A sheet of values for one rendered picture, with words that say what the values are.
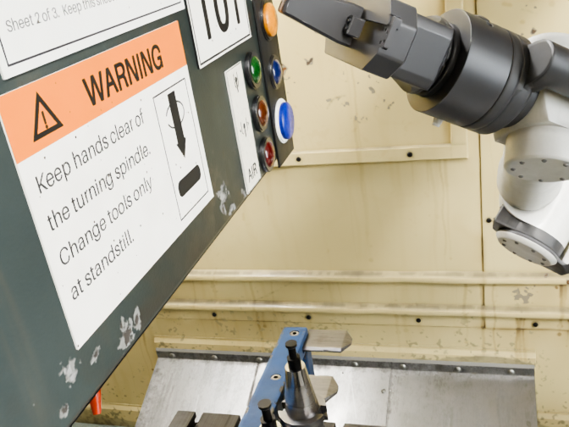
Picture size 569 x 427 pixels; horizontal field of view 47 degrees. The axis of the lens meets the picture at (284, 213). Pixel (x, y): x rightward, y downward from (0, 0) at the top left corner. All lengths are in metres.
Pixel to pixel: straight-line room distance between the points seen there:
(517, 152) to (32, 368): 0.44
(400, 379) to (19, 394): 1.31
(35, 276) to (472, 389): 1.31
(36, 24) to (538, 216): 0.66
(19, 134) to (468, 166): 1.10
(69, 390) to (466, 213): 1.11
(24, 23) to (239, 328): 1.36
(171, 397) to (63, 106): 1.41
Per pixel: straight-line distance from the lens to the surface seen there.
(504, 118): 0.57
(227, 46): 0.44
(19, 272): 0.26
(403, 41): 0.49
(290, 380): 0.85
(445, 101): 0.54
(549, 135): 0.59
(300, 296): 1.48
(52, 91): 0.27
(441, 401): 1.50
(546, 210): 0.83
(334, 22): 0.52
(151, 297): 0.34
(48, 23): 0.28
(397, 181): 1.31
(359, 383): 1.53
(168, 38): 0.37
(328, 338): 1.02
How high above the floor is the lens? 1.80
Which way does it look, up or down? 24 degrees down
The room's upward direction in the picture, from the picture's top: 9 degrees counter-clockwise
